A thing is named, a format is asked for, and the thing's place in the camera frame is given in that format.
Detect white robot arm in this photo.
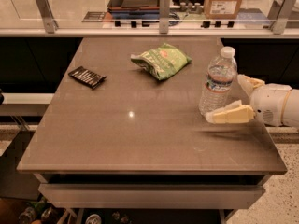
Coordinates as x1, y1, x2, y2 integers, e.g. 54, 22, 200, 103
205, 75, 299, 128

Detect left metal glass bracket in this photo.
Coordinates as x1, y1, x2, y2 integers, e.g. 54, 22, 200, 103
36, 0, 58, 34

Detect right metal glass bracket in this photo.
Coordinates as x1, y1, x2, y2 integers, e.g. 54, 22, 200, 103
267, 0, 297, 35

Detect middle metal glass bracket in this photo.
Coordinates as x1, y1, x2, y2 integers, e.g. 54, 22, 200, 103
159, 0, 170, 34

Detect glass railing panel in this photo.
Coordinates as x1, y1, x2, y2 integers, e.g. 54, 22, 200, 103
0, 0, 299, 36

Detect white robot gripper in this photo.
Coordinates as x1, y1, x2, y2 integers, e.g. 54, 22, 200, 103
205, 74, 292, 126

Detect grey table drawer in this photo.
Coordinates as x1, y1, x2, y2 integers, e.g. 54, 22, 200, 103
39, 184, 264, 209

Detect metal glass bracket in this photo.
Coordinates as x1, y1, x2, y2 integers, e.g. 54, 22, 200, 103
267, 0, 297, 35
36, 0, 58, 34
159, 0, 170, 34

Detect black drill bit case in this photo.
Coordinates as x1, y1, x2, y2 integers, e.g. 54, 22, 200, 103
68, 66, 107, 89

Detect brown cardboard box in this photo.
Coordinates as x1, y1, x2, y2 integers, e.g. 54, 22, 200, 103
204, 0, 242, 19

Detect cans under table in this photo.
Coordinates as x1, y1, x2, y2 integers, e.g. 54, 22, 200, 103
19, 197, 59, 224

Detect clear plastic water bottle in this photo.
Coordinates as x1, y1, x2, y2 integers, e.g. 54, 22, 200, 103
199, 46, 237, 115

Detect green snack bag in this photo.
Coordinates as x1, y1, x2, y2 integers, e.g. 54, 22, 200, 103
130, 43, 192, 81

